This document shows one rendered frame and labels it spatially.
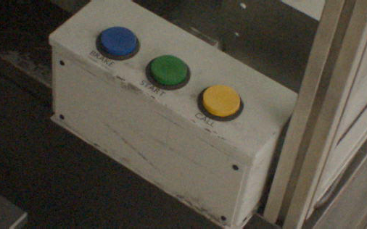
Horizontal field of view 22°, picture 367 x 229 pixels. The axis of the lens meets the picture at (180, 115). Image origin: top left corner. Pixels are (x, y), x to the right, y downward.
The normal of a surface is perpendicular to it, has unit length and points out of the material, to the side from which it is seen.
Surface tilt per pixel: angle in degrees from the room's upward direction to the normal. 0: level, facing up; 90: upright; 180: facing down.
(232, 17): 90
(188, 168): 90
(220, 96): 0
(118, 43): 0
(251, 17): 90
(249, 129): 0
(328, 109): 90
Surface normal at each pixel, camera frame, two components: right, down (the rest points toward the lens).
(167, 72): 0.10, -0.66
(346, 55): -0.57, 0.59
